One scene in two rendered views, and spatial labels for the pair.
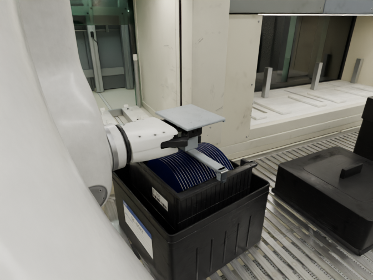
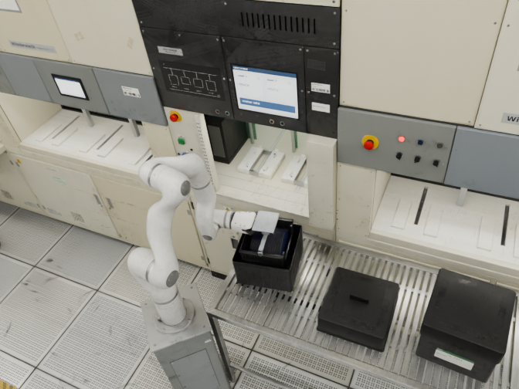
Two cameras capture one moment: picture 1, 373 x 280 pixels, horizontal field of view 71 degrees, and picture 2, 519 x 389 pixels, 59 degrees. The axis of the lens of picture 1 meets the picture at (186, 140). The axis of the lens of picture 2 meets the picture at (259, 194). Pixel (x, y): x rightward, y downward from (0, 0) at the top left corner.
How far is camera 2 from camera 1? 180 cm
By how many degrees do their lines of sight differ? 49
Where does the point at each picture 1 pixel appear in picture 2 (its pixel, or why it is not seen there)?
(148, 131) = (240, 222)
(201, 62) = (314, 185)
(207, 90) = (319, 200)
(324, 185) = (334, 292)
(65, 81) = (205, 208)
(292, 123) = (419, 247)
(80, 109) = (205, 217)
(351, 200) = (329, 306)
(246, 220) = (274, 276)
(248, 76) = (364, 200)
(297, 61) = not seen: outside the picture
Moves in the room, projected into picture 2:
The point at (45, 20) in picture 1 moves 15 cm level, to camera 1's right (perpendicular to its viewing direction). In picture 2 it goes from (200, 195) to (221, 214)
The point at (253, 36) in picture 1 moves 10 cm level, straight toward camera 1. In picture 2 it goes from (367, 179) to (347, 187)
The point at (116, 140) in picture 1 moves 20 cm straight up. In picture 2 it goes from (226, 221) to (218, 189)
